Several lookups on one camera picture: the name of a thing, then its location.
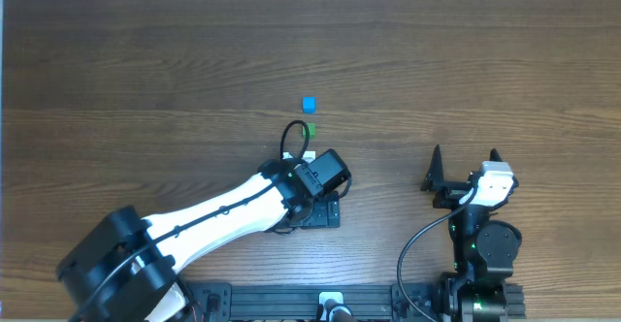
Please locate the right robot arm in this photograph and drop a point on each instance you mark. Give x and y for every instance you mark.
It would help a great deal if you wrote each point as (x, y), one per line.
(495, 244)

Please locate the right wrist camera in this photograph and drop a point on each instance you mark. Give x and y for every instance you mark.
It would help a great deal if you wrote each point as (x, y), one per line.
(492, 183)

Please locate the green cube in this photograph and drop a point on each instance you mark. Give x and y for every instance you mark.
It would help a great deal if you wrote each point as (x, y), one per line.
(311, 130)

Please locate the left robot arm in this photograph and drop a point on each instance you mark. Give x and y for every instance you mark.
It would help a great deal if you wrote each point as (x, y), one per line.
(228, 215)

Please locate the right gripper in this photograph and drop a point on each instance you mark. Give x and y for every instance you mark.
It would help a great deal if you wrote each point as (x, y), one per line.
(448, 193)

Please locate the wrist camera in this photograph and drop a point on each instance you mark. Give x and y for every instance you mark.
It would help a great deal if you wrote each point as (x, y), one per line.
(310, 155)
(492, 183)

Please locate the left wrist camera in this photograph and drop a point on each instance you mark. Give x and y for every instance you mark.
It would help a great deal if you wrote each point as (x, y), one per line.
(310, 155)

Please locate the mounting rail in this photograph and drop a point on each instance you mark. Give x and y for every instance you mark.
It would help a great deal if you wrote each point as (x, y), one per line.
(281, 302)

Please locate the blue cube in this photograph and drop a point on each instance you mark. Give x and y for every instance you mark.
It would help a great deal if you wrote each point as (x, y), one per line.
(309, 104)

